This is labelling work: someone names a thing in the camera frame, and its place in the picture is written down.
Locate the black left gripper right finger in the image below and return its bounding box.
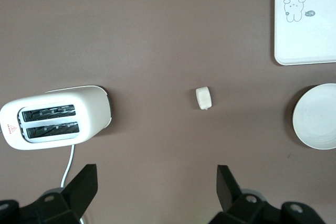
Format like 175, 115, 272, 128
207, 165, 284, 224

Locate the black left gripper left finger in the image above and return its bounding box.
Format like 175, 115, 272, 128
20, 164, 99, 224

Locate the small pale bun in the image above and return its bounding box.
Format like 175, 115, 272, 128
195, 86, 213, 111

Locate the beige round bowl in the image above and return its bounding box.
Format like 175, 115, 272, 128
292, 83, 336, 151

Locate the cream rabbit-print tray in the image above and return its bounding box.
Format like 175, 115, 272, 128
273, 0, 336, 67

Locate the white two-slot toaster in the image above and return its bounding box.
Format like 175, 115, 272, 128
0, 84, 114, 152

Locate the white toaster power cable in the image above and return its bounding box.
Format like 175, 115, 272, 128
60, 144, 91, 224

